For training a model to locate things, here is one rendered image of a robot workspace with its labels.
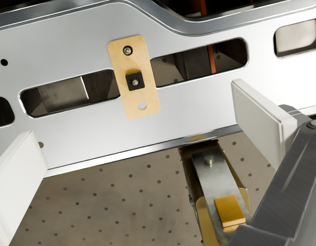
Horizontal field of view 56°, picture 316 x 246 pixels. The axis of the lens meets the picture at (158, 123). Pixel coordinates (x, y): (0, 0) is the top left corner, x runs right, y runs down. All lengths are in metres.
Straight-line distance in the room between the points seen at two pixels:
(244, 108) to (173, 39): 0.15
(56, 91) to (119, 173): 0.41
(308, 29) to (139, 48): 0.18
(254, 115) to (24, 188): 0.13
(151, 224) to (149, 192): 0.10
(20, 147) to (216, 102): 0.21
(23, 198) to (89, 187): 0.57
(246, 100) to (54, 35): 0.21
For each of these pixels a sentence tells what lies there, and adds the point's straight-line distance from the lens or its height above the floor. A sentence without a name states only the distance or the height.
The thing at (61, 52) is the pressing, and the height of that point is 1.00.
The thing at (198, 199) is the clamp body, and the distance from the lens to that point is 0.33.
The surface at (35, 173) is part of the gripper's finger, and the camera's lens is 0.19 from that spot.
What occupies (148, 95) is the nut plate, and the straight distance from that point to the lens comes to 0.31.
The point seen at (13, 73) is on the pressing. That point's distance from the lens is 0.33.
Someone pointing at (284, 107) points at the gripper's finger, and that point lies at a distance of 0.16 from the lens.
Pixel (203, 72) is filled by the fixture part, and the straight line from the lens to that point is 0.45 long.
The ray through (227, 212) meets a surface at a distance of 0.30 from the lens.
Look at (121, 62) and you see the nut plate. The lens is 0.31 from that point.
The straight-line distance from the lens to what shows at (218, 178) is 0.34.
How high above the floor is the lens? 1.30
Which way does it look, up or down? 67 degrees down
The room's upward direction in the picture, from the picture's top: 169 degrees clockwise
